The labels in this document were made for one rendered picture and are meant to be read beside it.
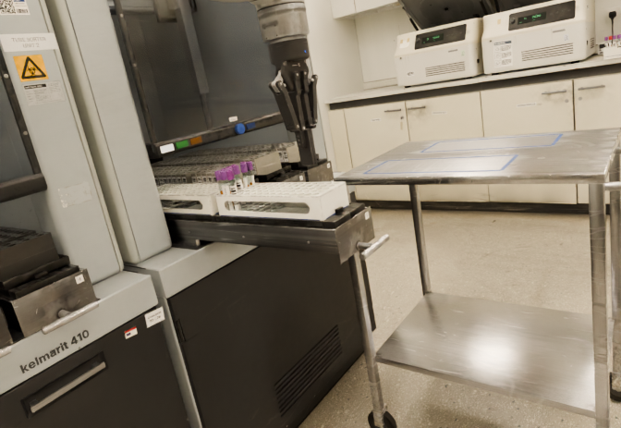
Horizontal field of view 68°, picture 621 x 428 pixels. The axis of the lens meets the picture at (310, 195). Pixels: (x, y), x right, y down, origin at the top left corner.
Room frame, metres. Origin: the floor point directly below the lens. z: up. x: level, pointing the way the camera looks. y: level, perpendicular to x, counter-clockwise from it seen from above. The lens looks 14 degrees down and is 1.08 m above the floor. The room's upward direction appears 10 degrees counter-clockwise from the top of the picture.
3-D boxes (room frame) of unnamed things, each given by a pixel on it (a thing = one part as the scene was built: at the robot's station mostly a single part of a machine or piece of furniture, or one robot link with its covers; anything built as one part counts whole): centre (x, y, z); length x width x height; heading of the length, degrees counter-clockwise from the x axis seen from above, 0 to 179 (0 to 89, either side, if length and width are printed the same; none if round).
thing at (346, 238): (1.05, 0.18, 0.78); 0.73 x 0.14 x 0.09; 51
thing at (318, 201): (0.96, 0.07, 0.83); 0.30 x 0.10 x 0.06; 52
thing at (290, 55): (0.90, -0.01, 1.11); 0.08 x 0.07 x 0.09; 142
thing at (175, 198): (1.16, 0.32, 0.83); 0.30 x 0.10 x 0.06; 51
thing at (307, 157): (0.90, -0.01, 0.95); 0.03 x 0.01 x 0.07; 52
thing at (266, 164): (1.39, 0.12, 0.85); 0.12 x 0.02 x 0.06; 141
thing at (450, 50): (3.33, -1.14, 1.22); 0.62 x 0.56 x 0.64; 140
